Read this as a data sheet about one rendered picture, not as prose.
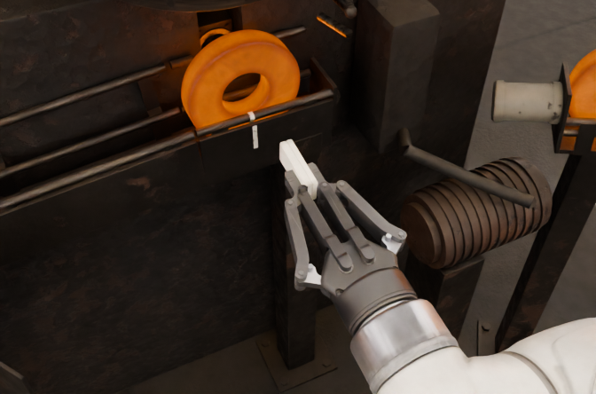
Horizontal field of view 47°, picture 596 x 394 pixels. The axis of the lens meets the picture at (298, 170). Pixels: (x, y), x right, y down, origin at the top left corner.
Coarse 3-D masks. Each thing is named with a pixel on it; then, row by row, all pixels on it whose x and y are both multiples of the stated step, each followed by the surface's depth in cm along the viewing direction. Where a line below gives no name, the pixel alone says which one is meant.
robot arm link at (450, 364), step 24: (432, 360) 58; (456, 360) 59; (480, 360) 60; (504, 360) 61; (528, 360) 61; (384, 384) 60; (408, 384) 58; (432, 384) 57; (456, 384) 57; (480, 384) 57; (504, 384) 58; (528, 384) 58
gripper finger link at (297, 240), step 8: (288, 200) 73; (288, 208) 72; (296, 208) 72; (288, 216) 72; (296, 216) 72; (288, 224) 71; (296, 224) 71; (288, 232) 72; (296, 232) 70; (296, 240) 70; (304, 240) 70; (296, 248) 69; (304, 248) 69; (296, 256) 69; (304, 256) 68; (296, 264) 68; (304, 264) 68; (296, 272) 67; (304, 272) 67; (304, 280) 67; (296, 288) 69; (304, 288) 69
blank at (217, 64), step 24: (216, 48) 82; (240, 48) 82; (264, 48) 84; (192, 72) 83; (216, 72) 83; (240, 72) 85; (264, 72) 86; (288, 72) 88; (192, 96) 84; (216, 96) 85; (264, 96) 90; (288, 96) 91; (192, 120) 86; (216, 120) 88
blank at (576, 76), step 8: (592, 56) 90; (576, 64) 93; (584, 64) 91; (592, 64) 89; (576, 72) 92; (584, 72) 90; (592, 72) 90; (576, 80) 91; (584, 80) 91; (592, 80) 91; (576, 88) 92; (584, 88) 92; (592, 88) 92; (576, 96) 93; (584, 96) 93; (592, 96) 93; (576, 104) 94; (584, 104) 94; (592, 104) 93; (576, 112) 95; (584, 112) 95; (592, 112) 94
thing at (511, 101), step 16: (496, 80) 97; (496, 96) 95; (512, 96) 95; (528, 96) 94; (544, 96) 94; (560, 96) 93; (496, 112) 95; (512, 112) 95; (528, 112) 95; (544, 112) 94; (560, 112) 94
